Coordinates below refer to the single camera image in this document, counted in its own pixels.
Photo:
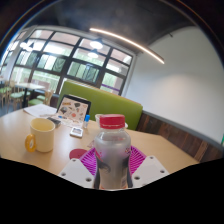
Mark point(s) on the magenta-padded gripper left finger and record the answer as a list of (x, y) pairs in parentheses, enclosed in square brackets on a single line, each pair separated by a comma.
[(75, 171)]

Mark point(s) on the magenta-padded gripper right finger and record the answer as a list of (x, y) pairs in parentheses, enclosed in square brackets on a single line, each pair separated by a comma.
[(150, 170)]

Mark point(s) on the red-capped clear drink bottle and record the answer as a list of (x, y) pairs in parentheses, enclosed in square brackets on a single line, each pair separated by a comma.
[(111, 150)]

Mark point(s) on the flat round red coaster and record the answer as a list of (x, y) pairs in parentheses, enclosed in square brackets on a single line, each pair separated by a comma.
[(76, 154)]

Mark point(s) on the small white flat device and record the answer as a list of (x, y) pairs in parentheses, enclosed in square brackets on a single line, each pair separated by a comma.
[(76, 132)]

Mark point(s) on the pale yellow mug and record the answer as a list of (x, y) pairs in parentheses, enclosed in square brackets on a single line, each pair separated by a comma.
[(42, 135)]

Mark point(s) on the small blue-capped bottle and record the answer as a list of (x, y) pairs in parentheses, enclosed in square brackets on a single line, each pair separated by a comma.
[(86, 122)]

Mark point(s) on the dark flat handheld device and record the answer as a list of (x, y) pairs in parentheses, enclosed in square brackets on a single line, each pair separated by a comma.
[(54, 121)]

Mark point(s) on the sticker-covered black laptop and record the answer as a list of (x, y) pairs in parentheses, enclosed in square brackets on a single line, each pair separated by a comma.
[(73, 110)]

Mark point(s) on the white paper sheets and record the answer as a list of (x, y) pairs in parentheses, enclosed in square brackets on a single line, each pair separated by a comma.
[(40, 110)]

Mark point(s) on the green upholstered bench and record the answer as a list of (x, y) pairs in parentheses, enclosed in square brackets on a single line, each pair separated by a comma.
[(110, 103)]

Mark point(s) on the group of green-seated wooden chairs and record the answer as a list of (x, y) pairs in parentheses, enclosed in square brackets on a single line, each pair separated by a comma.
[(15, 95)]

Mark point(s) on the light wooden dining table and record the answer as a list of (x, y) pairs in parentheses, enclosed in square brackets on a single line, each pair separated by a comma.
[(28, 86)]

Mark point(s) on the long linear ceiling light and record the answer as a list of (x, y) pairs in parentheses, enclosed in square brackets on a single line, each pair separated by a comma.
[(130, 42)]

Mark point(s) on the group of pendant lamps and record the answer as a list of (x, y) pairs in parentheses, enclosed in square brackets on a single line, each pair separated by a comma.
[(96, 44)]

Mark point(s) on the large gridded window wall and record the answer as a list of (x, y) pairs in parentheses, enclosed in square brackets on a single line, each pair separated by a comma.
[(66, 63)]

